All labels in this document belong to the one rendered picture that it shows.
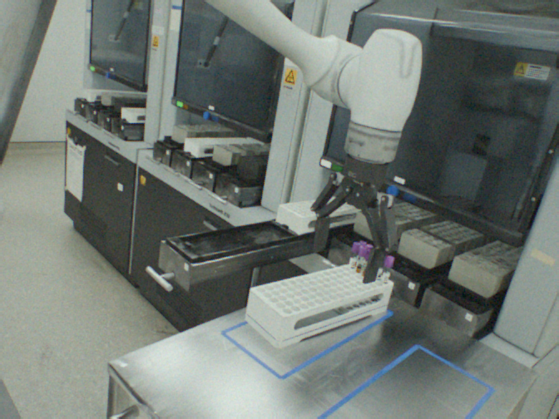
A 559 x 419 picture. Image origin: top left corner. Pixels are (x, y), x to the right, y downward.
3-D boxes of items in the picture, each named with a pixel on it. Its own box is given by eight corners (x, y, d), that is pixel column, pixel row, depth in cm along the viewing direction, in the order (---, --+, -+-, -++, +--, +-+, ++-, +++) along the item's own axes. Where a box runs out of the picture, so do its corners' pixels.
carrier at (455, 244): (454, 263, 130) (461, 243, 128) (451, 264, 128) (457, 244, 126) (418, 245, 137) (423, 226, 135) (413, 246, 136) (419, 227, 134)
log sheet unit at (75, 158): (65, 189, 283) (66, 130, 272) (83, 206, 266) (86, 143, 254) (61, 190, 282) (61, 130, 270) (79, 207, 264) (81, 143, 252)
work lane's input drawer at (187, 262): (338, 228, 164) (344, 203, 161) (371, 244, 155) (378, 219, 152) (140, 270, 115) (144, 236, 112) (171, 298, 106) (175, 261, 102)
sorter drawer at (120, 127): (225, 132, 277) (227, 117, 274) (240, 139, 268) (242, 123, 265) (101, 133, 228) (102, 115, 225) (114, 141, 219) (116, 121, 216)
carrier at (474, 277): (494, 298, 113) (502, 276, 111) (491, 300, 112) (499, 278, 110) (451, 276, 121) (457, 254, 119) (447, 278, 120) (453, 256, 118)
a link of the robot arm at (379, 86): (418, 135, 80) (380, 119, 92) (445, 37, 75) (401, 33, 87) (362, 128, 77) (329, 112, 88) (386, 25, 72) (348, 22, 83)
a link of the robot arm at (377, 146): (378, 131, 77) (370, 167, 79) (413, 132, 83) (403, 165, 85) (338, 118, 83) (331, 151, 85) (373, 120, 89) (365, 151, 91)
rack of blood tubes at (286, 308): (352, 287, 107) (358, 261, 105) (388, 309, 100) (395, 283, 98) (243, 317, 88) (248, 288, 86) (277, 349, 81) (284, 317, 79)
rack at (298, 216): (340, 213, 158) (344, 194, 156) (364, 224, 151) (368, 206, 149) (274, 224, 138) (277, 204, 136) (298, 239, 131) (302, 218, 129)
